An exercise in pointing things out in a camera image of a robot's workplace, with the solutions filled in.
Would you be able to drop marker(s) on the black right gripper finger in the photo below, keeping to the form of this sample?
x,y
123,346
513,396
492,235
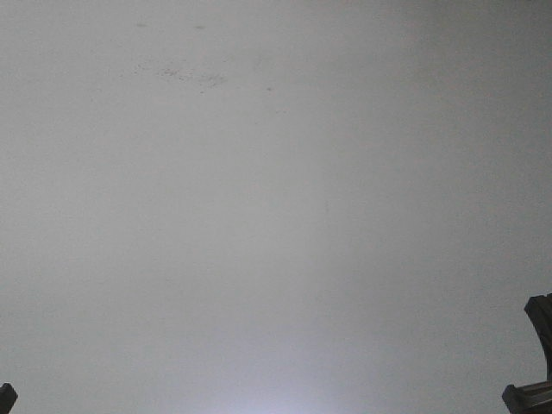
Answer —
x,y
534,398

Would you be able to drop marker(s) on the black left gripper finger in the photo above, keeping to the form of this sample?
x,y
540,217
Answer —
x,y
8,397

